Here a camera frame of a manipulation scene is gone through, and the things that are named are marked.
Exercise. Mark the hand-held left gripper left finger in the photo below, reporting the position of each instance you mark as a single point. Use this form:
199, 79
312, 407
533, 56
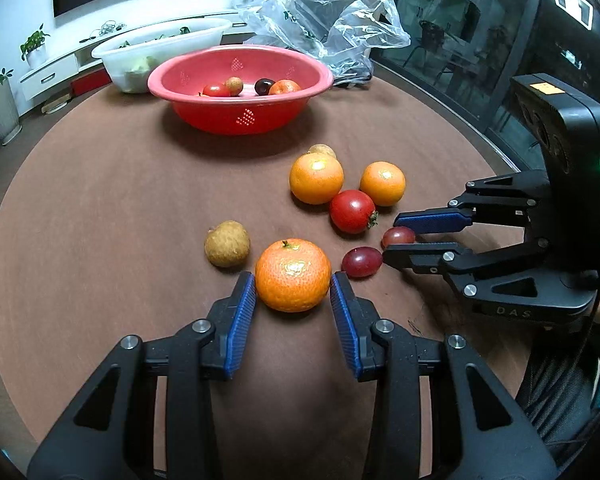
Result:
242, 320

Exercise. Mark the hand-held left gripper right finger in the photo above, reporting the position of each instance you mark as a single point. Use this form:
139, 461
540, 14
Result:
345, 320

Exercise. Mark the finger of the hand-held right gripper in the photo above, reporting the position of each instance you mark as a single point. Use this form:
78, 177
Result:
430, 220
415, 256

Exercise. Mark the red grape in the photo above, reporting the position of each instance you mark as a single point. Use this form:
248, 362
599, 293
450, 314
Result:
399, 236
362, 262

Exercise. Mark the orange mandarin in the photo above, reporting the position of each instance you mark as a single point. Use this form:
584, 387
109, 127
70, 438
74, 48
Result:
285, 88
292, 277
316, 178
383, 183

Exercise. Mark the small red tomato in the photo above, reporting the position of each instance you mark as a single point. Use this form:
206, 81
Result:
352, 211

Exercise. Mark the brown longan fruit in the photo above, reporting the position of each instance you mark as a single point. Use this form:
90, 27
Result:
233, 85
322, 150
227, 244

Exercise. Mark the red plastic basin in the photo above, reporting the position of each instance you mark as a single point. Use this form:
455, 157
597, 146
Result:
205, 115

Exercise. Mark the large red tomato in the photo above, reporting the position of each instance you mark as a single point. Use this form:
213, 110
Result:
216, 90

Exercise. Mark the glass sliding door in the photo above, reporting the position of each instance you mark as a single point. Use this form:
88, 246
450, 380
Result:
455, 35

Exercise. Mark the clear plastic bag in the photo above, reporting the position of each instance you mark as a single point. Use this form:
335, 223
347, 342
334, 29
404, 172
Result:
360, 25

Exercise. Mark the chopped green vegetables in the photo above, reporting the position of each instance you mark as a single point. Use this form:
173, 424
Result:
139, 67

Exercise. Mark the red box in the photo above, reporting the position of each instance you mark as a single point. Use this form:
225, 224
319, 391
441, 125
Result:
90, 83

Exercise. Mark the white flat scale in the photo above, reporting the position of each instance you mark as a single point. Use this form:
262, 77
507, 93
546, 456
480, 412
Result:
55, 103

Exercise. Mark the white plastic basin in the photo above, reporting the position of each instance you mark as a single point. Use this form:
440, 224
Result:
200, 30

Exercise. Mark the white television cabinet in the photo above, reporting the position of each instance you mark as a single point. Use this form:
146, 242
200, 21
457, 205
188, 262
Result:
50, 75

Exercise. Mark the plant in grey pot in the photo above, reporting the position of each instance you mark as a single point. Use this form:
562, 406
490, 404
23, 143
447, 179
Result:
2, 110

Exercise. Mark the small plant white pot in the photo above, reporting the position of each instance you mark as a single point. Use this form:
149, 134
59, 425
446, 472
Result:
35, 50

